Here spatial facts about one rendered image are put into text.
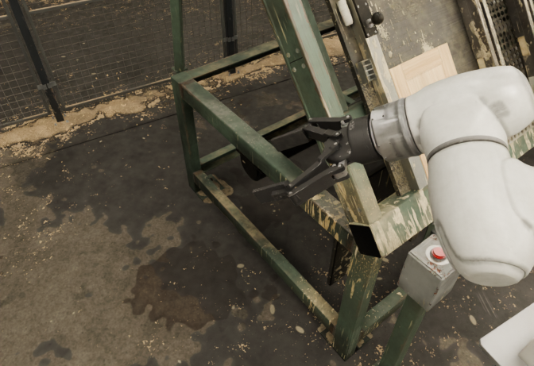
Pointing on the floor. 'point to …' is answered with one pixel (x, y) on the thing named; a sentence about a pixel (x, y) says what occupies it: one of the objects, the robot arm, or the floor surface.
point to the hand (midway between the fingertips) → (271, 167)
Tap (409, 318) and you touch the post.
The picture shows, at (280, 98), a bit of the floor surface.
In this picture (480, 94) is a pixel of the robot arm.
